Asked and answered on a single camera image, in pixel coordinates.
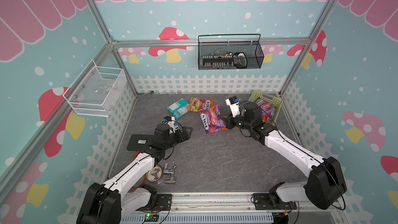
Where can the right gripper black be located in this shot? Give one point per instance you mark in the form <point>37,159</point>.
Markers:
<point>227,121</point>

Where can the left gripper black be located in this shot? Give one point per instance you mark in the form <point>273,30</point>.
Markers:
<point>181,139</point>

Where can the green plastic basket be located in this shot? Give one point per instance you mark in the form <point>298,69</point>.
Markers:
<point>276,101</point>

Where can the purple berries candy bag front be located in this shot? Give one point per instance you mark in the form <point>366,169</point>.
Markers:
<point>267,109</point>

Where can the orange candy bag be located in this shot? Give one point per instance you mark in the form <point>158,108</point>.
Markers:
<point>214,128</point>
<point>199,104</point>

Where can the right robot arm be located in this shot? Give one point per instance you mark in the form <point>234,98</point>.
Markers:
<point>325,182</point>

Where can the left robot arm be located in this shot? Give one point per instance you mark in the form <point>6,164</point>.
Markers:
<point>113,200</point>

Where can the items in black basket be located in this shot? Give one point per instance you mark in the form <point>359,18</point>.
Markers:
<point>223,61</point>

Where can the chrome metal faucet part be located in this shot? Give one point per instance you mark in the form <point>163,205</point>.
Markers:
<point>169,173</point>

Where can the teal candy bag far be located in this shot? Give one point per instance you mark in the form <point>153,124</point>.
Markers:
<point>179,108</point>

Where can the tape roll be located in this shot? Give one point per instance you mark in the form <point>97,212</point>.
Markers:
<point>155,175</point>

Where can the small green-lit circuit board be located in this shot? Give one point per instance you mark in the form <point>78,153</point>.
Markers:
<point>151,217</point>

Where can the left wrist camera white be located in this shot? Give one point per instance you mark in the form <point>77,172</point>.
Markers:
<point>171,121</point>

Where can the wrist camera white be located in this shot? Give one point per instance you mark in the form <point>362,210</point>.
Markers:
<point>234,104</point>
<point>171,121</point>

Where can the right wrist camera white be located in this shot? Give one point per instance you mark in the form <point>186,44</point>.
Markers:
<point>234,104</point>

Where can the black network switch box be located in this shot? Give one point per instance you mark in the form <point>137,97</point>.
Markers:
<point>139,142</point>

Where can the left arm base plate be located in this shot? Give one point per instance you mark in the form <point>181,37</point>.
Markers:
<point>157,203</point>

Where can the black wire wall basket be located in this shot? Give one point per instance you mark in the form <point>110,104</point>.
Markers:
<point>229,51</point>

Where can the white wire wall basket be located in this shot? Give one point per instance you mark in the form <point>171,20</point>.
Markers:
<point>96,91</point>

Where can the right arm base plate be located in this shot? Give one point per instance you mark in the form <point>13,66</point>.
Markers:
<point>267,201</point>

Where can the aluminium front rail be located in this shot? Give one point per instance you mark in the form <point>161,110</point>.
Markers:
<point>225,202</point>

